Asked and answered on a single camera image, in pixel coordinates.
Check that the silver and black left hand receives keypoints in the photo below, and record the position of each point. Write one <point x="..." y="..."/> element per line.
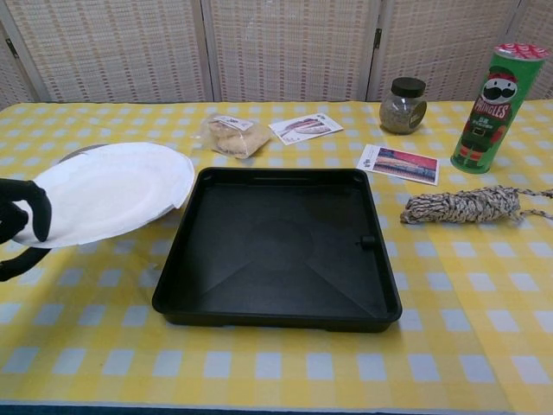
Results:
<point x="43" y="216"/>

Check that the white paper plate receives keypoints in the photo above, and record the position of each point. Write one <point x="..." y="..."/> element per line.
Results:
<point x="112" y="194"/>

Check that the beige bowl with pink stain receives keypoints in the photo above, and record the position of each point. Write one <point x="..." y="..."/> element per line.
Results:
<point x="84" y="150"/>

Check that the black square plastic tray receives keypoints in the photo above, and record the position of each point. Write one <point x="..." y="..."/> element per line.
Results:
<point x="276" y="259"/>

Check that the beige woven folding screen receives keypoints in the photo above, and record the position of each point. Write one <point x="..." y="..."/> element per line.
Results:
<point x="129" y="52"/>

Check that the clear bag of cookies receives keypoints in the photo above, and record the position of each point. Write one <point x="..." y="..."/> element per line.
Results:
<point x="235" y="138"/>

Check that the white postcard with drawing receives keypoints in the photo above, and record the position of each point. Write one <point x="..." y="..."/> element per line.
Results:
<point x="302" y="129"/>

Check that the yellow checkered tablecloth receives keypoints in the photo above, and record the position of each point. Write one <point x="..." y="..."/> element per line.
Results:
<point x="276" y="367"/>

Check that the postcard with red blue picture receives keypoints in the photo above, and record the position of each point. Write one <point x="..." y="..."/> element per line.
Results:
<point x="402" y="164"/>

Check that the glass jar with black lid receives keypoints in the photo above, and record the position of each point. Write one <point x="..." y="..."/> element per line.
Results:
<point x="402" y="112"/>

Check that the green Pringles can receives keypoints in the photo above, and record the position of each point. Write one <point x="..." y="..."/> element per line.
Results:
<point x="488" y="121"/>

